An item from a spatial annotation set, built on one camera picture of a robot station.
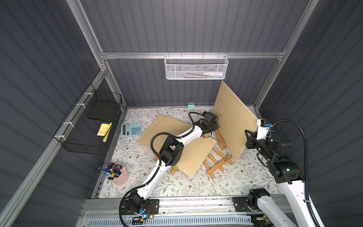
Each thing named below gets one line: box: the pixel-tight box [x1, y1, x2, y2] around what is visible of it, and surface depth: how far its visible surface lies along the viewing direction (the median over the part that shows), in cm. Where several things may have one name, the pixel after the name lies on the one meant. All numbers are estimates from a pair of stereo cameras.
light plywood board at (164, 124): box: [136, 113, 193, 148], surface depth 107 cm
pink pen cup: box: [98, 162, 130, 186], surface depth 75 cm
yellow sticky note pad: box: [96, 123, 110, 137], surface depth 76 cm
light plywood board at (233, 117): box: [212, 80, 258, 162], surface depth 80 cm
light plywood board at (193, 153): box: [174, 136, 217, 179], surface depth 88 cm
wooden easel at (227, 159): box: [203, 146, 234, 180], surface depth 88 cm
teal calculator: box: [121, 122, 143, 137], surface depth 106 cm
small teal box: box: [187, 102, 195, 109], surface depth 122 cm
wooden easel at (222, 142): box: [215, 128, 228, 150], surface depth 95 cm
